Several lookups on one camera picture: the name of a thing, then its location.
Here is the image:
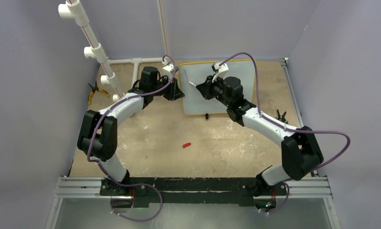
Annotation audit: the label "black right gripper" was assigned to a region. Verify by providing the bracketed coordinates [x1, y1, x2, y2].
[198, 73, 232, 108]

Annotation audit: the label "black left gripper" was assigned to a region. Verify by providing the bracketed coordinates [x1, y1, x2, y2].
[151, 75, 184, 101]

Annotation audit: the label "yellow-framed whiteboard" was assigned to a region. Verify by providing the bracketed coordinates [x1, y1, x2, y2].
[179, 59, 255, 115]

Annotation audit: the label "red marker cap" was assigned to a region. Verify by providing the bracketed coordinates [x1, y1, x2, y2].
[182, 142, 191, 148]

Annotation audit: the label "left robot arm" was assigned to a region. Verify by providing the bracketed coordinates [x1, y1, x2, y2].
[77, 64, 184, 195]

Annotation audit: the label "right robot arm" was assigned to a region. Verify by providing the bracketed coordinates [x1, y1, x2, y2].
[196, 76, 324, 194]

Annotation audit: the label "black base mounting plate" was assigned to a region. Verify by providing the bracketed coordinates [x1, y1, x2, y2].
[99, 177, 287, 208]

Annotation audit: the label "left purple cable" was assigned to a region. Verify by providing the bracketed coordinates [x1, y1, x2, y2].
[86, 55, 179, 223]

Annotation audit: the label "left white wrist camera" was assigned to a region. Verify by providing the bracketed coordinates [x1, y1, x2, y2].
[162, 62, 178, 80]

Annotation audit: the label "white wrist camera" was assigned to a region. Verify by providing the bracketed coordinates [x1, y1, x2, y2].
[162, 62, 178, 80]
[212, 62, 229, 83]

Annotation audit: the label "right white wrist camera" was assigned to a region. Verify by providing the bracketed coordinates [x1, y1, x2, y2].
[212, 62, 229, 83]

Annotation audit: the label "yellow-handled pliers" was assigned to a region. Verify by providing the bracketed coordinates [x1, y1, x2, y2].
[87, 81, 110, 105]

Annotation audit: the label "green-handled pliers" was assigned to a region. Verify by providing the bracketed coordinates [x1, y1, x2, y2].
[276, 109, 288, 124]

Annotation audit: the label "white PVC pipe frame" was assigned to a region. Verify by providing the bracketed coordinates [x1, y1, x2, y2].
[57, 0, 169, 101]

